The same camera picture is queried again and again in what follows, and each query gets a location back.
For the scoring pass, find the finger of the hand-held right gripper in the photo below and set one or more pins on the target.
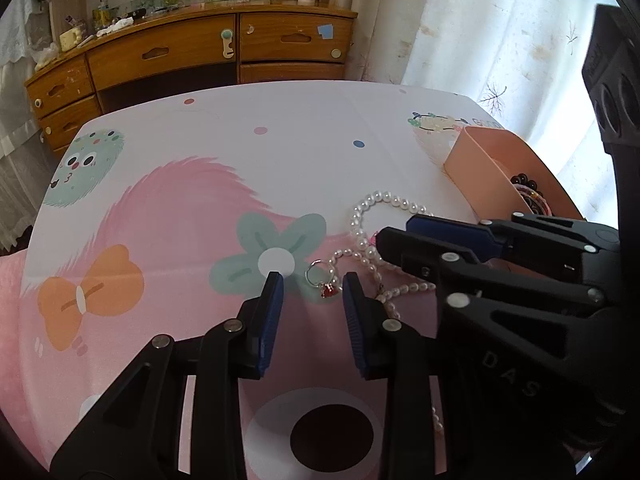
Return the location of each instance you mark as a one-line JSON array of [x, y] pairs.
[[425, 255], [450, 232]]

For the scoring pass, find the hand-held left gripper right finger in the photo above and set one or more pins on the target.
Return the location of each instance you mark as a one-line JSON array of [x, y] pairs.
[[355, 325]]

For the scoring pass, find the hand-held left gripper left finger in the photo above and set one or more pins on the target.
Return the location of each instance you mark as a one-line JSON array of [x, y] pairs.
[[270, 325]]

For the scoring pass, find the peach plastic drawer box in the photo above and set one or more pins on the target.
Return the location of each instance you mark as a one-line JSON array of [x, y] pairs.
[[480, 180]]

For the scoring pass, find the white leaf print curtain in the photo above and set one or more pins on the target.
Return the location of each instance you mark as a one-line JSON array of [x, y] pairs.
[[475, 35]]

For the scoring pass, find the blue square sticker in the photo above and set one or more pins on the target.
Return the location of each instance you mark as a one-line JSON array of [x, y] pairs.
[[326, 32]]

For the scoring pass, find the green white drawer lock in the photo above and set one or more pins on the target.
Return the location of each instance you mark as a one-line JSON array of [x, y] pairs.
[[228, 45]]

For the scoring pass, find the wooden desk with drawers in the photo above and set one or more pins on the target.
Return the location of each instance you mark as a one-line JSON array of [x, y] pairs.
[[165, 52]]

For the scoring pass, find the white crumpled cloth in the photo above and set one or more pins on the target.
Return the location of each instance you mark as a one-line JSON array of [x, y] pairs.
[[115, 26]]

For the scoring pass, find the black flashlight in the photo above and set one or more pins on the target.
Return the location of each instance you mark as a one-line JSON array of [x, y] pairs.
[[134, 13]]

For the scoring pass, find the clear plastic bag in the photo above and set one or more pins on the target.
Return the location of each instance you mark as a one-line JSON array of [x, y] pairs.
[[46, 56]]

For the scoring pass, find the pen holder with pens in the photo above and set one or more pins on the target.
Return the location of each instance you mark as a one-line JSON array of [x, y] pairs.
[[101, 17]]

